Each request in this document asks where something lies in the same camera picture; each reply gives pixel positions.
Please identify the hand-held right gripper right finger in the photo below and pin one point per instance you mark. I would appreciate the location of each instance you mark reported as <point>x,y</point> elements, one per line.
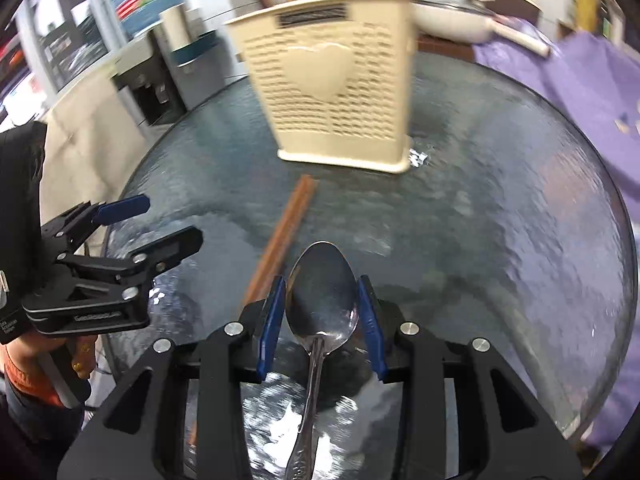
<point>371,325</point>

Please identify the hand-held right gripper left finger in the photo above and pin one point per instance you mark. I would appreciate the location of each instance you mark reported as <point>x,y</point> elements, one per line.
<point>272,325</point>

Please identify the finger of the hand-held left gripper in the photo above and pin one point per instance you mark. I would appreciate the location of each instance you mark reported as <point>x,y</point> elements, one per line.
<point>125,207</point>
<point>170,247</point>

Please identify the metal spoon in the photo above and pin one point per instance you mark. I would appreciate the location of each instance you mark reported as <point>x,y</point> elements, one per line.
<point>320,290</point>

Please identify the cream plastic utensil holder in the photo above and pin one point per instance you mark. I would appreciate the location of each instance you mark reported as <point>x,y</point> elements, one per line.
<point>320,125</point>

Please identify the person's left forearm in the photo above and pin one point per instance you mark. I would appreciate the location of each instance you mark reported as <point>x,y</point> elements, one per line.
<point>25,375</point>

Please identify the brown wooden chopstick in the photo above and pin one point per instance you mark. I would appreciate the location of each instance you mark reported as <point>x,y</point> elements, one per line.
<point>285,230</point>

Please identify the grey water dispenser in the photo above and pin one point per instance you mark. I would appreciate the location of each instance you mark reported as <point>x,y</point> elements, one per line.
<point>150,90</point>

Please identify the teal cup holder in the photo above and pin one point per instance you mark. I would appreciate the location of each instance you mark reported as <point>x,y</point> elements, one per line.
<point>197,50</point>

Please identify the aluminium framed window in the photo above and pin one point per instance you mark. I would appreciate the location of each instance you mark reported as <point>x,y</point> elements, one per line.
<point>55,35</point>

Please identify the paper cup stack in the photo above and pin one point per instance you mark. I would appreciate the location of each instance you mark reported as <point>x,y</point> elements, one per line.
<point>176,27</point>

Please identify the purple floral cloth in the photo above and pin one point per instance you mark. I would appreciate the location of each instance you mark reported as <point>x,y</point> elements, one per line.
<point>600,125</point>

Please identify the white pan with glass lid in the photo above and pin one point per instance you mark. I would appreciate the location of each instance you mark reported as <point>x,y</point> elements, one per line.
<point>450,25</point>

